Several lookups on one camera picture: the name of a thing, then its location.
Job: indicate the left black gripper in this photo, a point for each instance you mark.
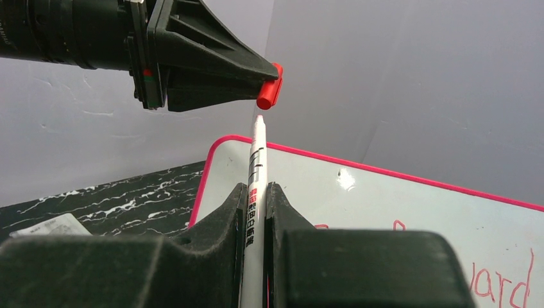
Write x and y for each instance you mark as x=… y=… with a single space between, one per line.
x=208 y=64

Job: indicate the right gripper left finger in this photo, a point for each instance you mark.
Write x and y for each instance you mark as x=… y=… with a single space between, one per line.
x=198 y=268

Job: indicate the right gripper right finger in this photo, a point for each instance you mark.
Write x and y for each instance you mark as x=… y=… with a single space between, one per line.
x=314 y=267

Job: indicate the red-capped whiteboard marker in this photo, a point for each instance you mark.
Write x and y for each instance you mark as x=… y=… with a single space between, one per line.
x=252 y=278

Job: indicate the red marker cap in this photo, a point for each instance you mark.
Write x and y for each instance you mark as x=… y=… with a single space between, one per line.
x=270 y=90

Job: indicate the pink-framed whiteboard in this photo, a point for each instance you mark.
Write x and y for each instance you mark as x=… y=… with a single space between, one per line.
x=498 y=241

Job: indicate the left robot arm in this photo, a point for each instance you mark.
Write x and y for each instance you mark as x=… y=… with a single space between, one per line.
x=89 y=34

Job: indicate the white printed label card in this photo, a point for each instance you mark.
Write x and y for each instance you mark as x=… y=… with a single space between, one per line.
x=65 y=224

